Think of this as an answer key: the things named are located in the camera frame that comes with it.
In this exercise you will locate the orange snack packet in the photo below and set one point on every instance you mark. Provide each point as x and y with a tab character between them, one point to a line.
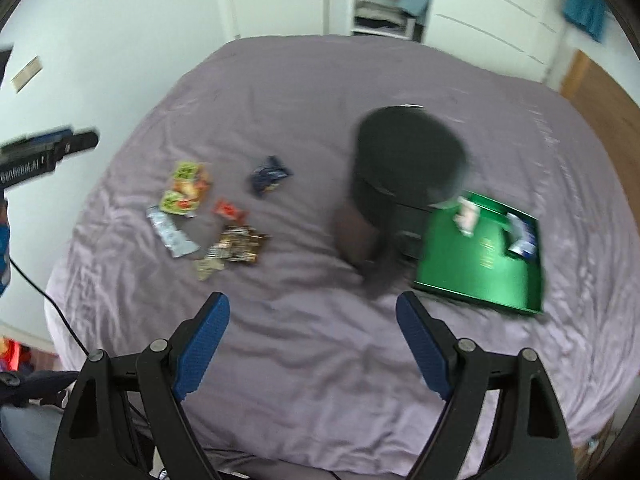
197	190

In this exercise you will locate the brown gold snack packet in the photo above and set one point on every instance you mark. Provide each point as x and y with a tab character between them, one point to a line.
241	245

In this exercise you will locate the red snack packet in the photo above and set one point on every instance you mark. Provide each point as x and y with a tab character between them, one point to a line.
231	211

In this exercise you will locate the blue white snack packet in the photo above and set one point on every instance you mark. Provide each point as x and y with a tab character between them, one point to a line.
522	237

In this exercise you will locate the beige small snack packet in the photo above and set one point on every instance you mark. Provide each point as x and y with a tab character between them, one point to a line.
207	265

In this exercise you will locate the dark blue snack packet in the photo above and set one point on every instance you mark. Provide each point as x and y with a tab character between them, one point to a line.
270	176

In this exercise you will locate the green yellow snack packet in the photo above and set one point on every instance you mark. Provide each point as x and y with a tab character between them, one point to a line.
174	202
186	170

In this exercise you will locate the green box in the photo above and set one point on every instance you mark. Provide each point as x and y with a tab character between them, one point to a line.
475	265

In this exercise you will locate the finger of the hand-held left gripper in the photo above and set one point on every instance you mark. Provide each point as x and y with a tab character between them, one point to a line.
77	141

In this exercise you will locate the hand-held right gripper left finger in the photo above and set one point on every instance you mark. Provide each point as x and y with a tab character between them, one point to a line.
205	340

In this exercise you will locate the person's legs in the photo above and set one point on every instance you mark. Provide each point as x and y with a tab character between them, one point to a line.
27	410

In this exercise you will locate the white wardrobe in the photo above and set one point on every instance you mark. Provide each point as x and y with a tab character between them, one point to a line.
500	15

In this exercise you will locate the white pink snack packet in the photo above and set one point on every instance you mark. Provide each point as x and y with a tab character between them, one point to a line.
467	217

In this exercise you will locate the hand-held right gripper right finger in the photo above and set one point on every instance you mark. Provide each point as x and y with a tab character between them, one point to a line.
425	347

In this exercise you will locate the silver snack packet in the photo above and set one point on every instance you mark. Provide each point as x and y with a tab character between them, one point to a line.
170	232

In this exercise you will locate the teal hanging cloth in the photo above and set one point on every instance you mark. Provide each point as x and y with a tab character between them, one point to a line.
585	5

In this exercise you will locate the beige wall plate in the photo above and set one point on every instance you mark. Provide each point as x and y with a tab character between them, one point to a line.
27	74

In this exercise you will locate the purple bed sheet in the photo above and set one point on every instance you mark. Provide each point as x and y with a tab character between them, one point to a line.
280	85

